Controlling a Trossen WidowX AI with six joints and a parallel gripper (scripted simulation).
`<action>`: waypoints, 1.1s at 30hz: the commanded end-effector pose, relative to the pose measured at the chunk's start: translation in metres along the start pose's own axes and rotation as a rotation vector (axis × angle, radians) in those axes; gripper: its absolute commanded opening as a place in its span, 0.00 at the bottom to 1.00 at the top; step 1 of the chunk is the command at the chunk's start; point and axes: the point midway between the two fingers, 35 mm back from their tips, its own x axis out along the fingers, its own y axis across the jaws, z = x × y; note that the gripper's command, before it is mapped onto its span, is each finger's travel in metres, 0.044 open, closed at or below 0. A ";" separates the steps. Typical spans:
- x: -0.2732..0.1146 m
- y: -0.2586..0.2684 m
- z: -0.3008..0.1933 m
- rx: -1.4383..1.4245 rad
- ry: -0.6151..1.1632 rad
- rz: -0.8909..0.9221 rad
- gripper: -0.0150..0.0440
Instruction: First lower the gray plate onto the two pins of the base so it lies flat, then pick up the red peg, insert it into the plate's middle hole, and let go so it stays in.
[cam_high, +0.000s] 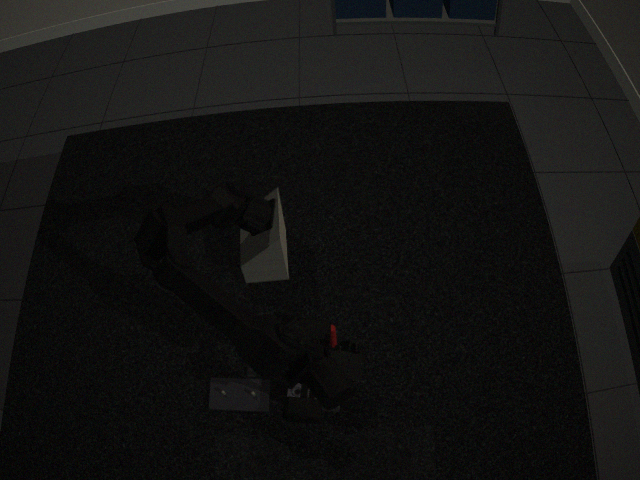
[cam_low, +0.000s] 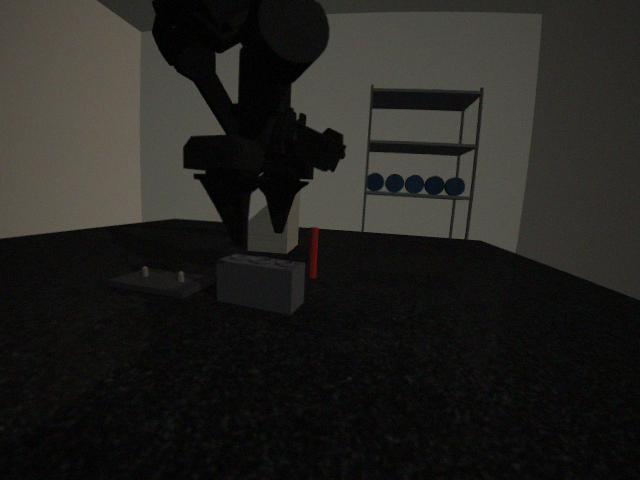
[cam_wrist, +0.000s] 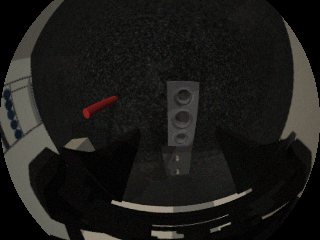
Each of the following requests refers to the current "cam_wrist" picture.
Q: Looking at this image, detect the red peg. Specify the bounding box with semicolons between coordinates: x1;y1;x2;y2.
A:
83;96;117;119

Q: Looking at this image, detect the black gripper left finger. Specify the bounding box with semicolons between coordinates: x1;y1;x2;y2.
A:
57;128;140;203

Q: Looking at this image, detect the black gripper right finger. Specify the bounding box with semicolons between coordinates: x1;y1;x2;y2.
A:
215;125;291;195

